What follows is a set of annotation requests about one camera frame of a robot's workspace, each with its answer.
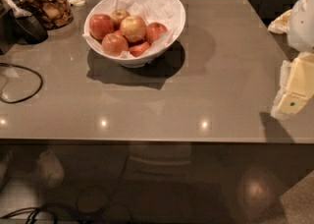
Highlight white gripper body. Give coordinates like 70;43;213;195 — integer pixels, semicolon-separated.
287;0;314;52

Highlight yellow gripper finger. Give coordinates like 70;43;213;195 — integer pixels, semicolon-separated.
271;52;314;120
268;10;291;34

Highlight yellow-red top apple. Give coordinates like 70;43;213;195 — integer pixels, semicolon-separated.
120;16;146;43

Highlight yellow-red apple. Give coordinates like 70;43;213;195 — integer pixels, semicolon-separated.
110;9;130;29
120;16;146;43

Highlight red apple right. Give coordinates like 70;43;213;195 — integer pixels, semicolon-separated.
145;23;168;43

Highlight red apple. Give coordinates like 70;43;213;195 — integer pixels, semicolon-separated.
129;40;150;57
102;33;129;57
145;23;168;43
89;14;115;40

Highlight white paper bowl liner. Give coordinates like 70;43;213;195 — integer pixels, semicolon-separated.
82;0;181;60

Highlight white ceramic bowl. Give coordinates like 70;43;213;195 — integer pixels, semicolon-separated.
83;0;186;69

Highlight red apple front bottom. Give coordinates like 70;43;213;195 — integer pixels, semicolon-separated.
129;40;150;57

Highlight yellow-red apple at back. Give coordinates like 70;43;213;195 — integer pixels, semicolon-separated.
110;9;130;29

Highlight red apple front left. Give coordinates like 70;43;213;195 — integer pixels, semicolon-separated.
102;33;129;57

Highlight red apple far left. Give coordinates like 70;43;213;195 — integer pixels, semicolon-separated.
89;14;115;40

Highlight black round appliance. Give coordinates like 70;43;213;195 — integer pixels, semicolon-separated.
0;0;48;55

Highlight black cable loop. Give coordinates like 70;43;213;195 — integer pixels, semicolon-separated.
0;62;44;104

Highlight black cables on floor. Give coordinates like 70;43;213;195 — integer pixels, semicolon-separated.
0;185;131;224

